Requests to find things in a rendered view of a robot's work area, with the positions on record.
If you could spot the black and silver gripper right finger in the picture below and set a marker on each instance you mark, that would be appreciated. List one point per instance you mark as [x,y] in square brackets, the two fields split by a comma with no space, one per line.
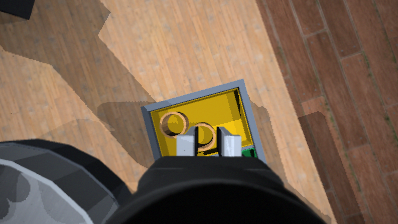
[228,144]

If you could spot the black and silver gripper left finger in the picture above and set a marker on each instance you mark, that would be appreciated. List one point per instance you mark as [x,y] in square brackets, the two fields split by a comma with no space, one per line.
[187,144]

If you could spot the grey two-compartment sorting bin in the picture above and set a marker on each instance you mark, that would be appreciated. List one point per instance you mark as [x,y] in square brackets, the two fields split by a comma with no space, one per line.
[225,105]

